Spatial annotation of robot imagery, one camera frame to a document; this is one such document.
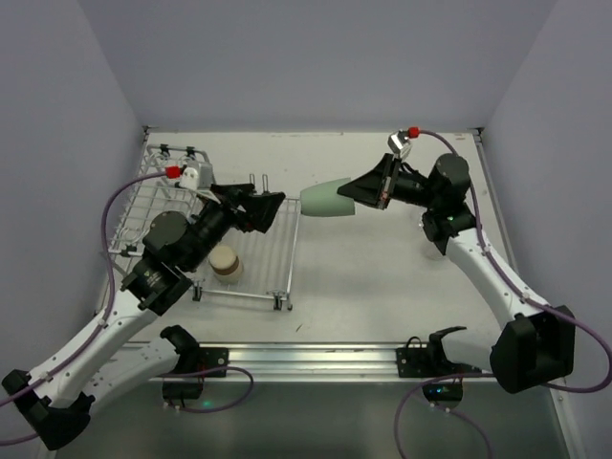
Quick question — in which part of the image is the light green cup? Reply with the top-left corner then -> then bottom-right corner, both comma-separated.
299,178 -> 356,218

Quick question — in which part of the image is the white ceramic mug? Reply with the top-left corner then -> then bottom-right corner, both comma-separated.
423,242 -> 445,261

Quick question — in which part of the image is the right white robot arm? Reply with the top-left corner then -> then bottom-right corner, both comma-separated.
338,153 -> 575,393

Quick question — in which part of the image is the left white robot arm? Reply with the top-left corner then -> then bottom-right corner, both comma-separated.
2,184 -> 286,450

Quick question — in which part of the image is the beige brown cup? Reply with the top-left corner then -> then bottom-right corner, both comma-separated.
208,245 -> 244,284

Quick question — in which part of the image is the left black control box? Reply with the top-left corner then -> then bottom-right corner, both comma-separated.
162,381 -> 203,403

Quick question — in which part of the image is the black control box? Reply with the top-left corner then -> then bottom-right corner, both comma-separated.
162,381 -> 203,403
422,382 -> 464,409

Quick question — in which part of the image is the right black control box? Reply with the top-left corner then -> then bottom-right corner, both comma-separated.
422,382 -> 464,409

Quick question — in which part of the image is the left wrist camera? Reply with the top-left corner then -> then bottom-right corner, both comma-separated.
164,161 -> 215,191

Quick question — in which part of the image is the silver wire dish rack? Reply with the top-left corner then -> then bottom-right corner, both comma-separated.
109,143 -> 300,315

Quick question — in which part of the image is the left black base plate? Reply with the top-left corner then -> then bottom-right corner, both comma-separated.
166,347 -> 229,378

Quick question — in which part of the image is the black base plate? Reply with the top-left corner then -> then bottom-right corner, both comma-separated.
166,347 -> 229,378
396,326 -> 483,378

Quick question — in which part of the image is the aluminium mounting rail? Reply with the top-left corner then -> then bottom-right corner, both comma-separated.
199,342 -> 426,383

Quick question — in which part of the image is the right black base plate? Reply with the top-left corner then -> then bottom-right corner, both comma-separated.
396,326 -> 483,378

